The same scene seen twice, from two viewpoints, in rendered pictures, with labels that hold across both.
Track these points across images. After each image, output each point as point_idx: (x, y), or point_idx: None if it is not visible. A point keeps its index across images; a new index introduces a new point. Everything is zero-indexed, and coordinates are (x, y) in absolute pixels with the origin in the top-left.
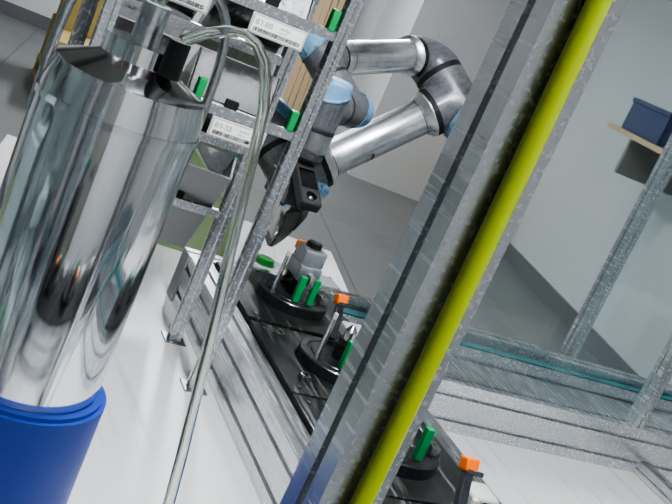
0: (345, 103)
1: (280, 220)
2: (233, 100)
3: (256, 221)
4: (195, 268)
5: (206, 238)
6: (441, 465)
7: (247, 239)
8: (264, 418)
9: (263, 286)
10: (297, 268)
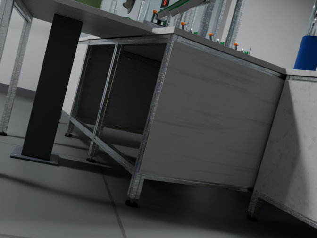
0: None
1: (123, 4)
2: None
3: (206, 8)
4: (178, 24)
5: (179, 15)
6: None
7: (205, 13)
8: None
9: (164, 25)
10: (163, 18)
